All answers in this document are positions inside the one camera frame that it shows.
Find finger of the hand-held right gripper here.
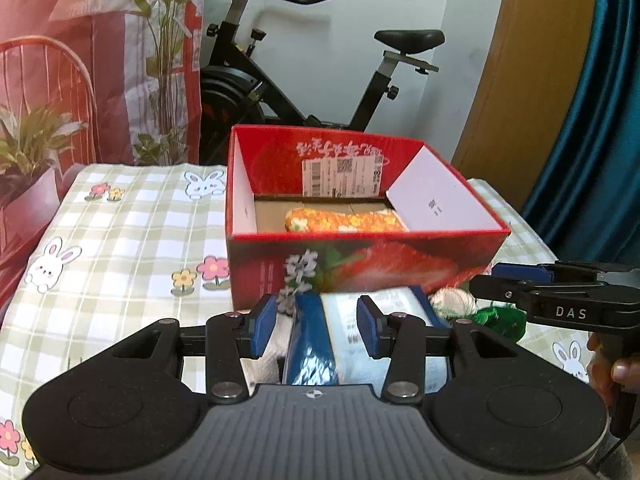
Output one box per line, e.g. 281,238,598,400
469,274,608,328
491,261,618,286

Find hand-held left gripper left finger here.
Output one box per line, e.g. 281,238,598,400
112,294,278,406

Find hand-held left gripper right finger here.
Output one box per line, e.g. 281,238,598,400
356,295,521,403

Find blue and white soft packet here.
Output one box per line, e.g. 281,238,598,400
282,285,453,393

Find green tinsel pompom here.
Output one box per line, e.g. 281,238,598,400
430,289,528,343

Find red strawberry print cardboard box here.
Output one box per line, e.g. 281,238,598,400
225,124,512,311

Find person's right hand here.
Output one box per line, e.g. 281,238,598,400
586,332,640,406

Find orange floral cloth roll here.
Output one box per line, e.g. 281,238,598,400
284,207,410,234

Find blue curtain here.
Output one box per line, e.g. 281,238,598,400
520,0,640,266

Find wooden door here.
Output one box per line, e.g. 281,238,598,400
450,0,608,211

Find black exercise bike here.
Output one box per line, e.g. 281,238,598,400
200,0,446,166

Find printed backdrop cloth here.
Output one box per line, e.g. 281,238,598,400
0,0,208,311

